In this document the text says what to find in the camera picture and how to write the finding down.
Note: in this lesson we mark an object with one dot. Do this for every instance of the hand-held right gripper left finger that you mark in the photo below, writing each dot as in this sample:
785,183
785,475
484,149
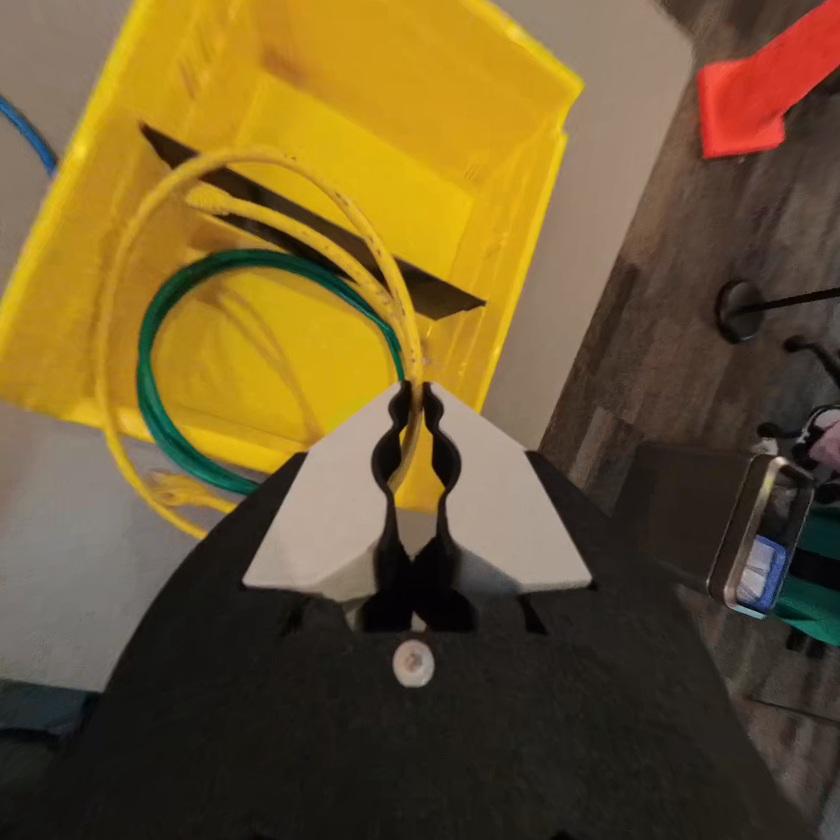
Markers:
328,518

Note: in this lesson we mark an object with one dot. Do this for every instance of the grey metal waste bin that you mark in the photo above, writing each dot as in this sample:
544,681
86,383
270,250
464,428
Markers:
682,512

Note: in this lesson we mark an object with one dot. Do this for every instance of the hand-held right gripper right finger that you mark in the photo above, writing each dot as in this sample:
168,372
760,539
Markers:
512,518

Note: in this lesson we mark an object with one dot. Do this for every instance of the orange traffic cone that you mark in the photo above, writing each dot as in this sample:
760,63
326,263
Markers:
741,105

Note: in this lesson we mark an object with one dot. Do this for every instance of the black bin divider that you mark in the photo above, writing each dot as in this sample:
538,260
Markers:
433,295

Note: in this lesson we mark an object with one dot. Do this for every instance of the yellow plastic bin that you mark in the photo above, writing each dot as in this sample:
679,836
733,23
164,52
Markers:
367,98

